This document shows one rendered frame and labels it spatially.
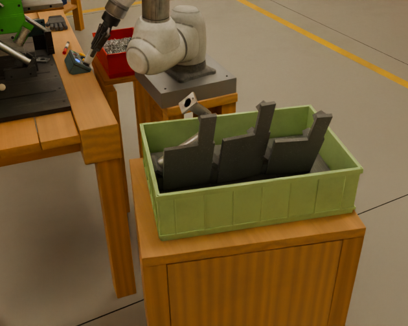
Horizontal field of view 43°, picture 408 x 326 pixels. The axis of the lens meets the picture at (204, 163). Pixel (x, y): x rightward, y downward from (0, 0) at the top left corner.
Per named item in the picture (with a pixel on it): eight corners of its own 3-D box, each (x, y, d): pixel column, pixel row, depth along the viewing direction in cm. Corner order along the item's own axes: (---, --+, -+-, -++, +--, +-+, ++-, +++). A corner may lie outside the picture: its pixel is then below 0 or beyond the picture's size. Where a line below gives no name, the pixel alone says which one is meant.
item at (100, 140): (64, 29, 315) (60, 4, 306) (122, 158, 198) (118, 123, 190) (40, 32, 311) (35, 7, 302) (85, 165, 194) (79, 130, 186)
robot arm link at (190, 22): (214, 56, 221) (214, 4, 209) (188, 71, 209) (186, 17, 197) (182, 48, 229) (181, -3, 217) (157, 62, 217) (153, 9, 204)
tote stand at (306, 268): (290, 283, 245) (307, 139, 201) (333, 382, 202) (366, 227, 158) (144, 305, 235) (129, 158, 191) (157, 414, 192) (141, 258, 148)
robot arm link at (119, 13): (126, 4, 224) (120, 16, 226) (107, -7, 219) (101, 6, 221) (131, 10, 217) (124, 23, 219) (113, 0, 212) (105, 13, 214)
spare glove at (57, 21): (43, 21, 283) (43, 15, 282) (63, 18, 286) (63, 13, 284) (47, 33, 267) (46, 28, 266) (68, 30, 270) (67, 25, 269)
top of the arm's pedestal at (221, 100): (206, 73, 246) (205, 65, 244) (238, 101, 222) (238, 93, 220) (141, 86, 235) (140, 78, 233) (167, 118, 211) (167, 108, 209)
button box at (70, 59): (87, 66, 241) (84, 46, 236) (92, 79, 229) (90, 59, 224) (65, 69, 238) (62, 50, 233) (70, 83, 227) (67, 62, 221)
